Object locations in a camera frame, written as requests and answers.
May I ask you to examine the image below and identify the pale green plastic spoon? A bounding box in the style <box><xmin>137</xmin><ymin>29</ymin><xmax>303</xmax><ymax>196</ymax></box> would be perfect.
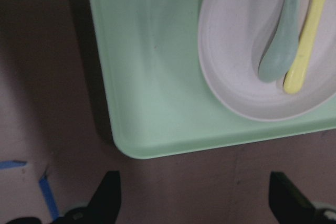
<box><xmin>258</xmin><ymin>0</ymin><xmax>300</xmax><ymax>83</ymax></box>

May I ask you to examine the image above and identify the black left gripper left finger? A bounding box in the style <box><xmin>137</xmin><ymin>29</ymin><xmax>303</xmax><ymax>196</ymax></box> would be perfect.
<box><xmin>5</xmin><ymin>170</ymin><xmax>123</xmax><ymax>224</ymax></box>

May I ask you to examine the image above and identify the white round plate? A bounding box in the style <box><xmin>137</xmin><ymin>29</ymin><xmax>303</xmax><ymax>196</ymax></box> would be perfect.
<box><xmin>198</xmin><ymin>0</ymin><xmax>335</xmax><ymax>122</ymax></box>

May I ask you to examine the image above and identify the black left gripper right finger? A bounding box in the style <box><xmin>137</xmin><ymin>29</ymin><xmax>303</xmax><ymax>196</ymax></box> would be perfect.
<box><xmin>269</xmin><ymin>172</ymin><xmax>335</xmax><ymax>223</ymax></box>

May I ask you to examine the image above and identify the yellow plastic fork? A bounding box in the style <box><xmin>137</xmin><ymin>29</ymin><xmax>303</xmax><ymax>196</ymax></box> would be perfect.
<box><xmin>283</xmin><ymin>0</ymin><xmax>326</xmax><ymax>94</ymax></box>

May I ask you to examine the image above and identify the mint green tray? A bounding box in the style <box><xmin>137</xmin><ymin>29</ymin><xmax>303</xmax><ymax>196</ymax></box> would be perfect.
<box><xmin>90</xmin><ymin>0</ymin><xmax>335</xmax><ymax>159</ymax></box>

